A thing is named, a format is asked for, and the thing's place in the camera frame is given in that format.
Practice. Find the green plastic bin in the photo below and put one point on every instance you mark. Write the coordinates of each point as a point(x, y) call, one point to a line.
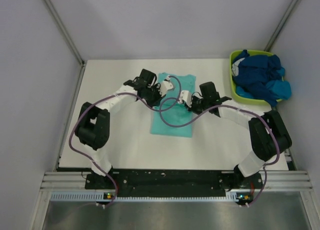
point(240, 90)

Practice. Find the light blue t shirt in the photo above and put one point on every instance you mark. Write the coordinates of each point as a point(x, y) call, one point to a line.
point(262, 84)

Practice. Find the dark blue t shirt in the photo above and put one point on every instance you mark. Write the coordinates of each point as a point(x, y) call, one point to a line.
point(257, 72)

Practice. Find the grey slotted cable duct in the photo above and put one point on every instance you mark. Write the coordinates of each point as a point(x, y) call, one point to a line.
point(73, 196)

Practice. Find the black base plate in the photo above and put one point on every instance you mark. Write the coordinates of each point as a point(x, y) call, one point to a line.
point(170, 183)

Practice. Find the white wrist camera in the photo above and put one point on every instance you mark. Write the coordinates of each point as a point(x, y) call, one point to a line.
point(165, 86)
point(185, 98)

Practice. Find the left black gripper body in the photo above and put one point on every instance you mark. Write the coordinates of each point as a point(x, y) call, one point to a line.
point(153, 95)

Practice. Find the left aluminium frame post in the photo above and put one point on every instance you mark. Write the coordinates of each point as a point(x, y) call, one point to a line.
point(63, 31)

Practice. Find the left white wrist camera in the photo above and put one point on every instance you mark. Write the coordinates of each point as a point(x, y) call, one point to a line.
point(165, 86)

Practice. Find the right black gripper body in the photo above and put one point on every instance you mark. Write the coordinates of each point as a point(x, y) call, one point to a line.
point(198, 104)

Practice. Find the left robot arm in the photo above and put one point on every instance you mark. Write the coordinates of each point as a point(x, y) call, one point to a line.
point(93, 125)

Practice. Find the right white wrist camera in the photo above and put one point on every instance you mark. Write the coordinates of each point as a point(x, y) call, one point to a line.
point(185, 98)

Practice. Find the right aluminium frame post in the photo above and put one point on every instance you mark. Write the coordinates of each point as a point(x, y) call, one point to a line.
point(281, 25)

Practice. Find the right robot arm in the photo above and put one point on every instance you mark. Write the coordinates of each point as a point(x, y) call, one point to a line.
point(269, 136)

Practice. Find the teal t shirt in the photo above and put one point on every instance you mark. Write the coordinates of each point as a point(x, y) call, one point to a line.
point(178, 114)

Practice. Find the aluminium frame post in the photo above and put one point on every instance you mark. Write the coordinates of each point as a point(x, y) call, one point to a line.
point(63, 31)
point(281, 25)

